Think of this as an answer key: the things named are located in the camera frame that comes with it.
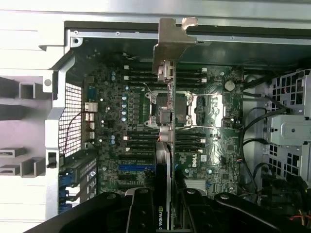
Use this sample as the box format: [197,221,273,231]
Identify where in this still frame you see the blue expansion slot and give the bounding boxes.
[118,165,156,171]

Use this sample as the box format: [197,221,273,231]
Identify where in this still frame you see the black RAM slot bank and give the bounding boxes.
[123,65,207,84]
[123,131,205,156]

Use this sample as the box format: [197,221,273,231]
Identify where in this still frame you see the blue slot retainer strip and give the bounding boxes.
[58,173,73,214]

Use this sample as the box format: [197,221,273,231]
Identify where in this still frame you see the silver chipset heat sink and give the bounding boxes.
[184,179,207,191]

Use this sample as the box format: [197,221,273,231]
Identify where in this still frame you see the green Dell motherboard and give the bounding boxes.
[82,64,245,195]

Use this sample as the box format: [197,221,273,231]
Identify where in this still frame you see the CPU socket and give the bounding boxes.
[144,91,195,128]

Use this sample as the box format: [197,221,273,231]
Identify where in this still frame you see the metal socket cover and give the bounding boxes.
[191,93,225,128]

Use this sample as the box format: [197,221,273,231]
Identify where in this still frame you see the grey plastic parts rack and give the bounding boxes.
[0,75,53,178]

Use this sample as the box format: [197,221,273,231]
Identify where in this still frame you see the perforated metal disk bay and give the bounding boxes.
[267,69,311,175]

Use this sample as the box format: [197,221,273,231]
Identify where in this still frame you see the open black PC case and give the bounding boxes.
[38,20,311,233]

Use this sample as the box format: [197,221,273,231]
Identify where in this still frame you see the black power wire bundle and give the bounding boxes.
[257,169,311,221]

